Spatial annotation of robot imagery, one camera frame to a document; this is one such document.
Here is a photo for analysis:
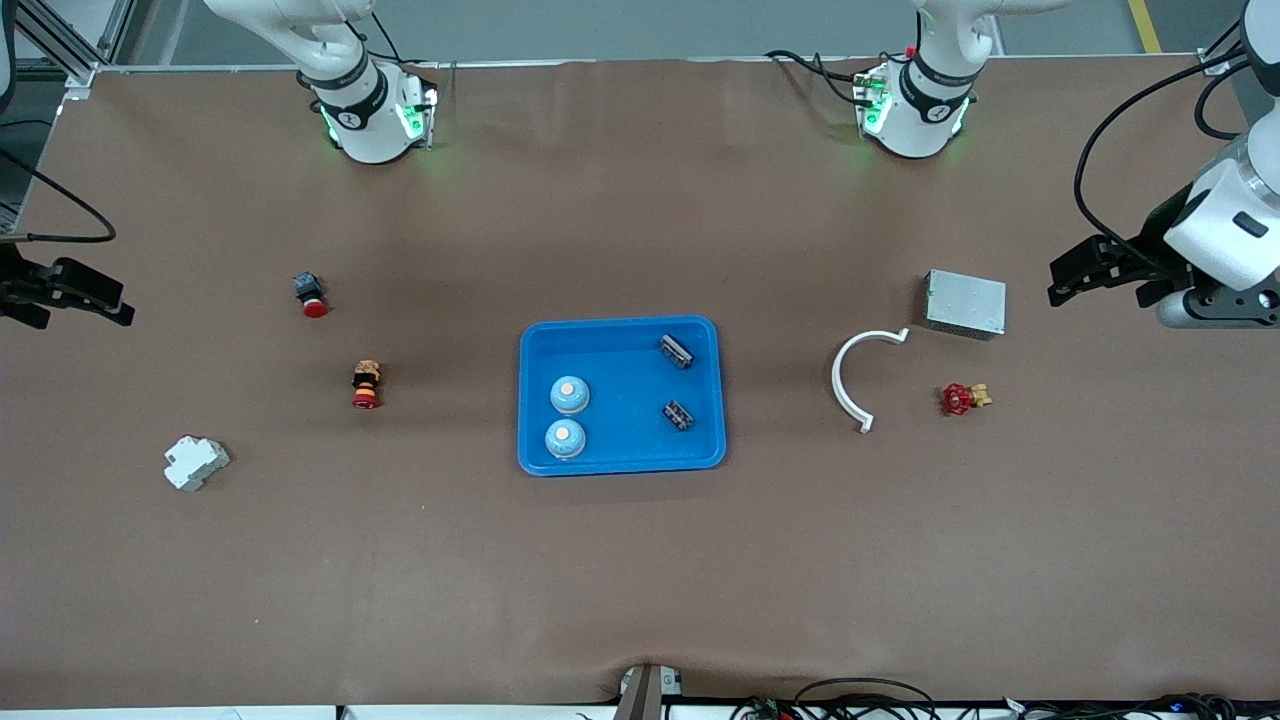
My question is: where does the grey metal power supply box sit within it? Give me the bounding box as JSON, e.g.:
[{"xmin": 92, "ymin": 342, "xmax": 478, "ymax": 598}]
[{"xmin": 923, "ymin": 269, "xmax": 1008, "ymax": 342}]

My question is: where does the white circuit breaker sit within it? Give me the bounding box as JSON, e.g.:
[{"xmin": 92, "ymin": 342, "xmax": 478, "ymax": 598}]
[{"xmin": 163, "ymin": 435, "xmax": 232, "ymax": 493}]

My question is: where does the white curved plastic clamp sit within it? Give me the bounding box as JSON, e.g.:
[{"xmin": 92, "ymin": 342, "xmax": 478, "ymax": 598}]
[{"xmin": 831, "ymin": 327, "xmax": 911, "ymax": 434}]

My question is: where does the blue plastic tray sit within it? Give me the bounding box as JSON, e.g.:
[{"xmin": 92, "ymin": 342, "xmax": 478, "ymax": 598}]
[{"xmin": 517, "ymin": 315, "xmax": 728, "ymax": 478}]

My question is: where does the table cover sheet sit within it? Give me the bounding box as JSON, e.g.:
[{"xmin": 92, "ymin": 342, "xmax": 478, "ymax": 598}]
[{"xmin": 0, "ymin": 58, "xmax": 1280, "ymax": 707}]

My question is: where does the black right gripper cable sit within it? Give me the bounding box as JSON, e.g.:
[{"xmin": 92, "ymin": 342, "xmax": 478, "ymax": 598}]
[{"xmin": 0, "ymin": 148, "xmax": 117, "ymax": 244}]

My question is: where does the long black left gripper cable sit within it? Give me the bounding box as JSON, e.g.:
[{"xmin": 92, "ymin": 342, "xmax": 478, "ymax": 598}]
[{"xmin": 1074, "ymin": 45, "xmax": 1251, "ymax": 279}]

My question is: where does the short black looped cable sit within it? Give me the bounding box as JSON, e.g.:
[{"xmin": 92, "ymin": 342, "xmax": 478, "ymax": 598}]
[{"xmin": 1194, "ymin": 58, "xmax": 1249, "ymax": 141}]

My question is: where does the brass valve red handle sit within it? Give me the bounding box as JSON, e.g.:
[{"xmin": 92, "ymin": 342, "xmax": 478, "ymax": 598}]
[{"xmin": 940, "ymin": 382, "xmax": 994, "ymax": 418}]

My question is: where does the aluminium frame corner post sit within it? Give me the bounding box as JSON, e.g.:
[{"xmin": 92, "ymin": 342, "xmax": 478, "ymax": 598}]
[{"xmin": 1197, "ymin": 20, "xmax": 1247, "ymax": 77}]

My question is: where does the aluminium frame profile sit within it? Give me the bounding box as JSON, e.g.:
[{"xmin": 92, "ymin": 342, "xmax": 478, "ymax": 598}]
[{"xmin": 15, "ymin": 0, "xmax": 133, "ymax": 101}]

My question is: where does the black left arm base cable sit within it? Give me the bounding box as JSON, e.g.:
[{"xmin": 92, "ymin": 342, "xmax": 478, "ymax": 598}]
[{"xmin": 764, "ymin": 48, "xmax": 873, "ymax": 107}]

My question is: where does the black arm base cable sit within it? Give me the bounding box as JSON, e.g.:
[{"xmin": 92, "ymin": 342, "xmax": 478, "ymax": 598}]
[
  {"xmin": 365, "ymin": 8, "xmax": 441, "ymax": 96},
  {"xmin": 764, "ymin": 48, "xmax": 873, "ymax": 107}
]

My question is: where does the black right arm base cable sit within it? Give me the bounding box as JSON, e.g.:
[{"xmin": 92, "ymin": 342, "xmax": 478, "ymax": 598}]
[{"xmin": 365, "ymin": 8, "xmax": 441, "ymax": 96}]

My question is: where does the black cable bundle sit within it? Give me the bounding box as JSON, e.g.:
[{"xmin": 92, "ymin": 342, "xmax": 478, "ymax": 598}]
[{"xmin": 990, "ymin": 692, "xmax": 1280, "ymax": 720}]

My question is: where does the grey metal mounting bracket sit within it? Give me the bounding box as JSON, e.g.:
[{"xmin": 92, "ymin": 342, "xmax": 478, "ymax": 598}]
[{"xmin": 618, "ymin": 663, "xmax": 684, "ymax": 720}]

